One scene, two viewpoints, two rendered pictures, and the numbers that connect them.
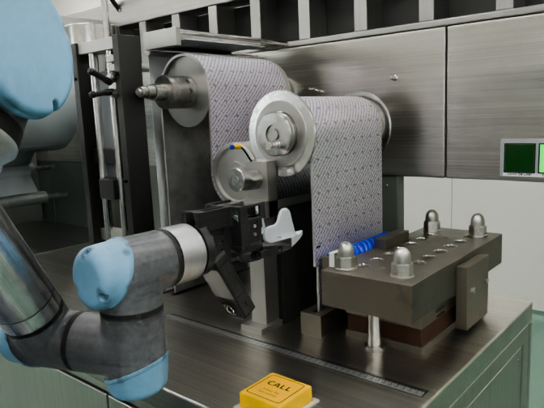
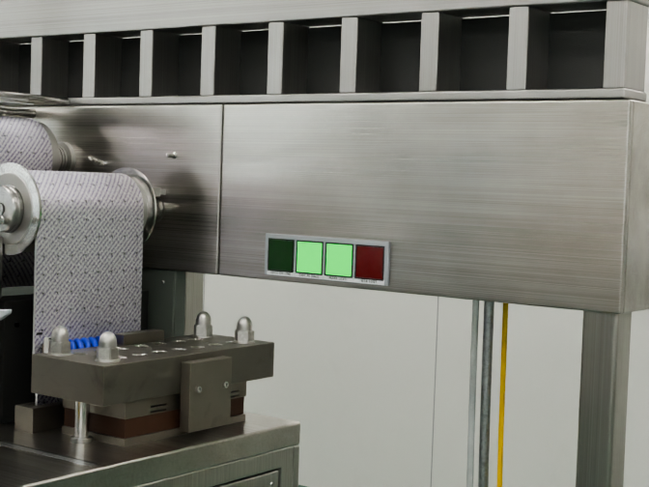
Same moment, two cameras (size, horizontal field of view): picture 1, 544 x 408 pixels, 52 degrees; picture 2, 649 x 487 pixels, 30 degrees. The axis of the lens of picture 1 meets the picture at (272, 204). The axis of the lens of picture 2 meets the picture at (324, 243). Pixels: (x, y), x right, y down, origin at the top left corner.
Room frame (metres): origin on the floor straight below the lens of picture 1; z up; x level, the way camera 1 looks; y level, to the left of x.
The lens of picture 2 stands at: (-1.01, -0.38, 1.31)
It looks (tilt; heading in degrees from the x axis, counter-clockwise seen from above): 3 degrees down; 356
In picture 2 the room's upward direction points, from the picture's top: 2 degrees clockwise
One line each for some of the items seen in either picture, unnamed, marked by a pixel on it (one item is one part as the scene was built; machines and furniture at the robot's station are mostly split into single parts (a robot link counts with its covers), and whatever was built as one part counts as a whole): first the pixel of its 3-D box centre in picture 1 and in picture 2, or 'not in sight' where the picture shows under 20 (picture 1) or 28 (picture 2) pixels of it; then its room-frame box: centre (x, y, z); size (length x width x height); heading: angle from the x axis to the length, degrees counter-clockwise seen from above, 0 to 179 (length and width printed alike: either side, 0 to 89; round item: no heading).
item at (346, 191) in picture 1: (350, 204); (90, 293); (1.02, -0.15, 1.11); 0.23 x 0.01 x 0.18; 140
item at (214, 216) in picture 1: (223, 235); not in sight; (0.76, 0.07, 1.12); 0.12 x 0.08 x 0.09; 139
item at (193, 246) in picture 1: (177, 253); not in sight; (0.70, 0.13, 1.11); 0.08 x 0.05 x 0.08; 49
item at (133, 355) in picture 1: (123, 346); not in sight; (0.65, 0.19, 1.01); 0.11 x 0.08 x 0.11; 71
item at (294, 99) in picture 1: (281, 133); (10, 209); (0.97, -0.02, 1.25); 0.15 x 0.01 x 0.15; 50
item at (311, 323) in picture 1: (354, 301); (91, 407); (1.02, -0.15, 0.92); 0.28 x 0.04 x 0.04; 140
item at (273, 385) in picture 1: (276, 397); not in sight; (0.69, 0.01, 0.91); 0.07 x 0.07 x 0.02; 50
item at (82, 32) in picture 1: (92, 39); not in sight; (1.52, 0.45, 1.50); 0.14 x 0.14 x 0.06
